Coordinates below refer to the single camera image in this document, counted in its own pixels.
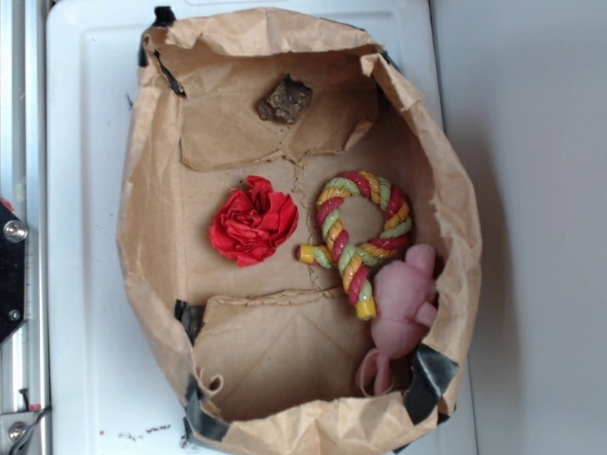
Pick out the white plastic tray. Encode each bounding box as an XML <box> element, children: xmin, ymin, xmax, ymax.
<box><xmin>45</xmin><ymin>0</ymin><xmax>480</xmax><ymax>455</ymax></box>

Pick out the black bracket plate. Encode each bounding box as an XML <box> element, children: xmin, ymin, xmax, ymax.
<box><xmin>0</xmin><ymin>198</ymin><xmax>28</xmax><ymax>344</ymax></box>

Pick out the pink plush mouse toy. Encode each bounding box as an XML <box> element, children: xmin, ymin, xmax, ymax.
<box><xmin>355</xmin><ymin>244</ymin><xmax>437</xmax><ymax>396</ymax></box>

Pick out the brown cork block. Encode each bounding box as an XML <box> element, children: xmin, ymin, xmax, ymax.
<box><xmin>257</xmin><ymin>75</ymin><xmax>313</xmax><ymax>124</ymax></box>

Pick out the multicolour twisted rope toy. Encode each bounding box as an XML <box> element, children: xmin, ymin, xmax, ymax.
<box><xmin>296</xmin><ymin>171</ymin><xmax>413</xmax><ymax>320</ymax></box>

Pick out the brown paper bag tray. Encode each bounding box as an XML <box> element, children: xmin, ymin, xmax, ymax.
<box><xmin>118</xmin><ymin>7</ymin><xmax>482</xmax><ymax>454</ymax></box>

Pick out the red paper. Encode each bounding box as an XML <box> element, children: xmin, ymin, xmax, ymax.
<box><xmin>210</xmin><ymin>175</ymin><xmax>299</xmax><ymax>267</ymax></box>

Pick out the aluminium frame rail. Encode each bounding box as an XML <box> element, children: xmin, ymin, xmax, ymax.
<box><xmin>1</xmin><ymin>1</ymin><xmax>52</xmax><ymax>454</ymax></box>

